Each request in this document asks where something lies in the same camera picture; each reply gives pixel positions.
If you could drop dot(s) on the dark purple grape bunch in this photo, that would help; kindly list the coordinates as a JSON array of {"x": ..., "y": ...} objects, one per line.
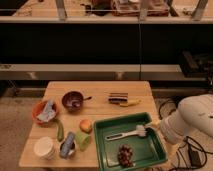
[{"x": 124, "y": 156}]

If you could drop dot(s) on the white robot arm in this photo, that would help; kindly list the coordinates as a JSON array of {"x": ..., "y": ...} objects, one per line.
[{"x": 194, "y": 112}]

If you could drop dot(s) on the brown striped block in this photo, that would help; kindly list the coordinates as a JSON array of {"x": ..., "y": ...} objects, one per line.
[{"x": 118, "y": 97}]

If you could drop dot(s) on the yellow banana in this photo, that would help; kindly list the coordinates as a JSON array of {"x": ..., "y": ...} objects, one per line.
[{"x": 130, "y": 103}]

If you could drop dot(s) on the dark brown bowl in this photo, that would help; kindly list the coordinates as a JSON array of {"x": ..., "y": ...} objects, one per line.
[{"x": 72, "y": 101}]

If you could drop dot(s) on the orange peach fruit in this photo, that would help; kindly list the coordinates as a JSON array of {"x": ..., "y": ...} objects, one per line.
[{"x": 85, "y": 125}]

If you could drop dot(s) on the white dish brush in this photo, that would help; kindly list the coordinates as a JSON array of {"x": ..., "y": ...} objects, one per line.
[{"x": 140, "y": 131}]

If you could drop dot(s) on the light green cup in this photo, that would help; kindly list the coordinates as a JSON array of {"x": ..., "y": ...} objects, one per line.
[{"x": 83, "y": 140}]

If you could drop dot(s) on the green cucumber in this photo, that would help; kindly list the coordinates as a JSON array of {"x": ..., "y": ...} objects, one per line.
[{"x": 60, "y": 131}]

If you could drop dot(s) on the crumpled white blue cloth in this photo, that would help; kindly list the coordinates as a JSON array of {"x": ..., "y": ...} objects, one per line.
[{"x": 48, "y": 112}]

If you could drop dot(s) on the small white bowl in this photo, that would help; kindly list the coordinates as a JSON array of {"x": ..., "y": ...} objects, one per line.
[{"x": 72, "y": 151}]

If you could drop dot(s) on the orange bowl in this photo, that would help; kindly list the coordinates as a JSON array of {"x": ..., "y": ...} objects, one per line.
[{"x": 38, "y": 108}]

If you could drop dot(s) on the green plastic tray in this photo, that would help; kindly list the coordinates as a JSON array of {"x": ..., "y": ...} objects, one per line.
[{"x": 147, "y": 151}]

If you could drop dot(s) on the brown crate on shelf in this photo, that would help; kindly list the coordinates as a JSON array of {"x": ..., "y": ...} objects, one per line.
[{"x": 133, "y": 7}]

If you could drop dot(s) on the black box on shelf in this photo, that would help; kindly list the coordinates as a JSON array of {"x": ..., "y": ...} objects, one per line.
[{"x": 196, "y": 66}]

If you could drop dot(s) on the black power adapter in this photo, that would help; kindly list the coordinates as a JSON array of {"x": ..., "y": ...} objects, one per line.
[{"x": 194, "y": 158}]

